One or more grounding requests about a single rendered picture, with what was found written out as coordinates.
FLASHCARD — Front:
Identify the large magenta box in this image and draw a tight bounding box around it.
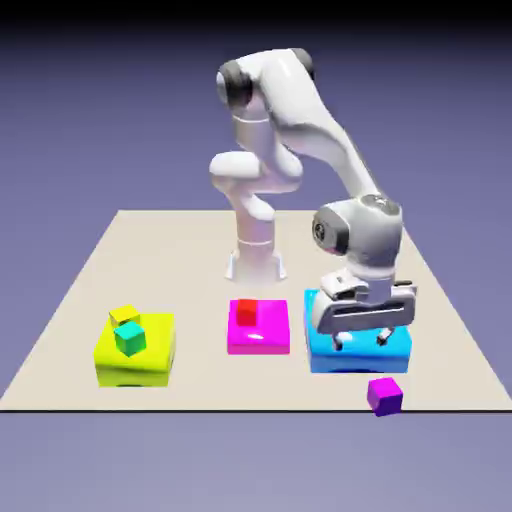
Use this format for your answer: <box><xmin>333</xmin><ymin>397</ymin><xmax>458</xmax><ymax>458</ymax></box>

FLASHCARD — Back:
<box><xmin>226</xmin><ymin>298</ymin><xmax>292</xmax><ymax>356</ymax></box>

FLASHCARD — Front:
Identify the large blue box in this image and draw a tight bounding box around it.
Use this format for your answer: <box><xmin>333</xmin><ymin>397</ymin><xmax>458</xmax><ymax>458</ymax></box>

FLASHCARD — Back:
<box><xmin>303</xmin><ymin>288</ymin><xmax>413</xmax><ymax>375</ymax></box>

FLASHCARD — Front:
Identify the large yellow box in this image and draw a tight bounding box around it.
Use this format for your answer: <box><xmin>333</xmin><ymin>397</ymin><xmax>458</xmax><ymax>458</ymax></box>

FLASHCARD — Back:
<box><xmin>93</xmin><ymin>312</ymin><xmax>176</xmax><ymax>388</ymax></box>

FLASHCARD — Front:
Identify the small red cube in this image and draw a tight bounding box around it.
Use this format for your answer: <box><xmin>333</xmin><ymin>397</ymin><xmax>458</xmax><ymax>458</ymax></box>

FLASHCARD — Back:
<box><xmin>235</xmin><ymin>298</ymin><xmax>259</xmax><ymax>328</ymax></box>

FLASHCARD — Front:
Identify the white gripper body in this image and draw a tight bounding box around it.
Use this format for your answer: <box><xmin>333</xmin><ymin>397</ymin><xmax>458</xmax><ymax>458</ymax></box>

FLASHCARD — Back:
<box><xmin>310</xmin><ymin>290</ymin><xmax>418</xmax><ymax>336</ymax></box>

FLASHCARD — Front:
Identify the small teal cube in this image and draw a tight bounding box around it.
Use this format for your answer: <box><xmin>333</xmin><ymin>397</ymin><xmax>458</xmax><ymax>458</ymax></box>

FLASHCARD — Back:
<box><xmin>113</xmin><ymin>321</ymin><xmax>148</xmax><ymax>358</ymax></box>

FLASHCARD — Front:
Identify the small purple cube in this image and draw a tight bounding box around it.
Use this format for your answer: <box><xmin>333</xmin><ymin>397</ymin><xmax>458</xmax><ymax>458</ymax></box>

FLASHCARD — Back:
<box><xmin>366</xmin><ymin>376</ymin><xmax>404</xmax><ymax>418</ymax></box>

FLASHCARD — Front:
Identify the small yellow cube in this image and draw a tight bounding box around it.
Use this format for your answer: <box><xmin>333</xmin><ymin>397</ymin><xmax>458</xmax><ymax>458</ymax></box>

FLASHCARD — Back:
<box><xmin>108</xmin><ymin>303</ymin><xmax>142</xmax><ymax>330</ymax></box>

